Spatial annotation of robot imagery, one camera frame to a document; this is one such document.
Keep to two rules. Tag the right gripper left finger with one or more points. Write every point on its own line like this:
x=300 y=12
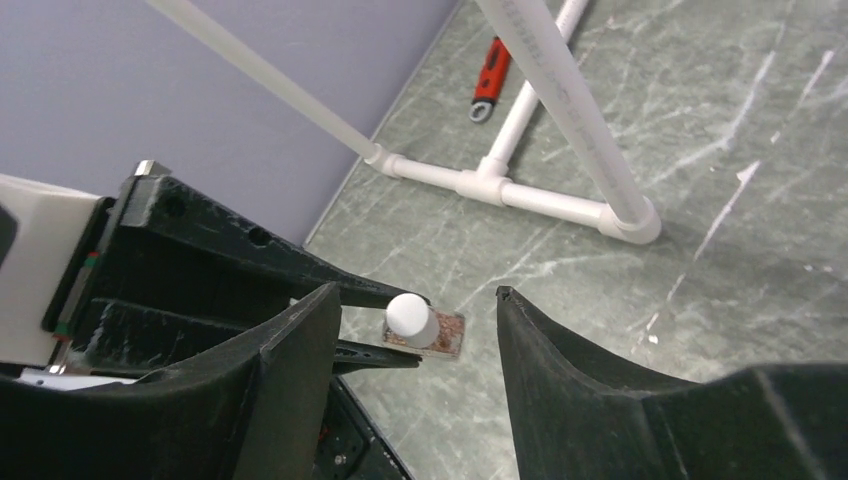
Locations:
x=248 y=408

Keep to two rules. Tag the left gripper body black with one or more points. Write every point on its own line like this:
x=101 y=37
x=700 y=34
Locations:
x=48 y=233

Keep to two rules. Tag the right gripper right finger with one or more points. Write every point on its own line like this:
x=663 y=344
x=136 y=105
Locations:
x=579 y=411

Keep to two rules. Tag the glitter nail polish bottle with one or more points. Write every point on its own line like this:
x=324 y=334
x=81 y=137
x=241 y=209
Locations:
x=447 y=344

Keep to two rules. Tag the white nail polish cap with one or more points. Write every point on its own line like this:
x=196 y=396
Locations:
x=410 y=316

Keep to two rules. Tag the red adjustable wrench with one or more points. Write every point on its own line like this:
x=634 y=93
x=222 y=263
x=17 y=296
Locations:
x=490 y=82

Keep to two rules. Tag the white PVC pipe frame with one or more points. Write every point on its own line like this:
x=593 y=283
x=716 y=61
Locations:
x=538 y=43

